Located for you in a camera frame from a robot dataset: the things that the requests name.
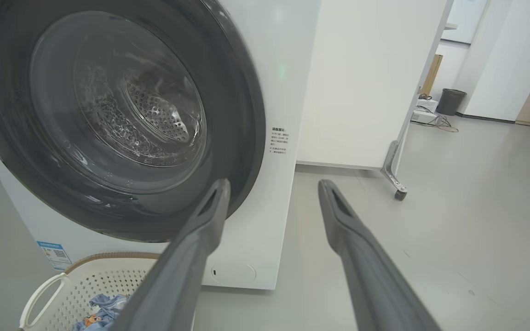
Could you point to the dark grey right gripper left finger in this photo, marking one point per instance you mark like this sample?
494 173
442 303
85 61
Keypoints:
177 271

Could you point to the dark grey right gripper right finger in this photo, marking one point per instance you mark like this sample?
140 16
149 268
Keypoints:
371 276

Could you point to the blue bear print pajama pants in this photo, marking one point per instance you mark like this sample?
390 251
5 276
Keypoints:
104 312

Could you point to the dark round washing machine door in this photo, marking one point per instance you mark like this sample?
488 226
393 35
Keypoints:
242 138

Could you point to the cream perforated laundry basket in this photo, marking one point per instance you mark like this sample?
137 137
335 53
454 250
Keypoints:
108 276

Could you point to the white washing machine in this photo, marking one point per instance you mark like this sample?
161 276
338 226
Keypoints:
279 69

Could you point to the round drain filter cover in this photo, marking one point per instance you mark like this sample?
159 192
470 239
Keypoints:
233 273

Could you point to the blue energy label sticker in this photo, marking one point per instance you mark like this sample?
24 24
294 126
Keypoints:
54 254

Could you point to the stainless steel washer drum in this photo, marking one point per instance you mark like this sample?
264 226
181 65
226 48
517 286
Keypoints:
159 115

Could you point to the printed instruction text label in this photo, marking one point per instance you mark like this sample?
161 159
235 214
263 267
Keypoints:
279 140

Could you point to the white box device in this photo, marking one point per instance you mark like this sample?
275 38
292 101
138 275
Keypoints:
423 115

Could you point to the dark grey trash bin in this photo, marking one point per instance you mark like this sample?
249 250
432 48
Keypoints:
450 102

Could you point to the brown cardboard board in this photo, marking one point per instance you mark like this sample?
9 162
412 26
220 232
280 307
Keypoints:
431 76

